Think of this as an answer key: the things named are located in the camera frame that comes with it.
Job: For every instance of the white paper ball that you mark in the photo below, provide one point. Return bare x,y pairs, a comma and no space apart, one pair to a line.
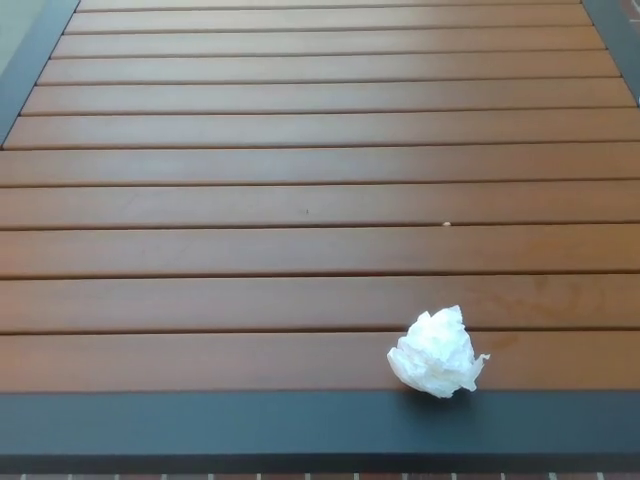
435,357

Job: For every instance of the wooden slat table dark frame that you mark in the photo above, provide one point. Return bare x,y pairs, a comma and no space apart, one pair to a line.
200,425

